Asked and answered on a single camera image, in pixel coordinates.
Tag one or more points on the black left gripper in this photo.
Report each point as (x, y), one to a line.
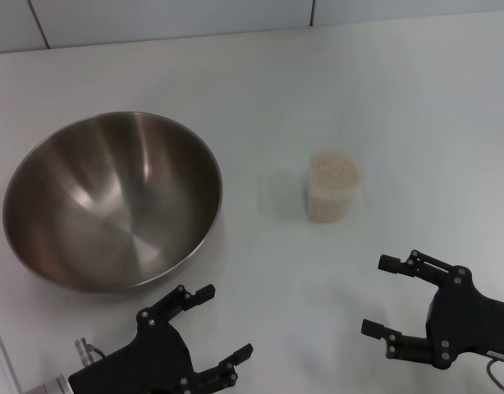
(153, 361)

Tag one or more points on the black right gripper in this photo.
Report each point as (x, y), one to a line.
(469, 324)

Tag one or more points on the clear plastic cup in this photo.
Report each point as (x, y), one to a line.
(333, 207)

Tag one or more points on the stainless steel mixing bowl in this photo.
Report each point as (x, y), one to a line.
(112, 205)

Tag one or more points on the clear cup of rice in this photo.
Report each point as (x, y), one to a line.
(336, 166)

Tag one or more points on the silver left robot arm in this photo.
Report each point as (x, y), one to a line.
(51, 386)

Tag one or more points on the clear acrylic sign stand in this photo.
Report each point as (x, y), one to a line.
(3, 357)

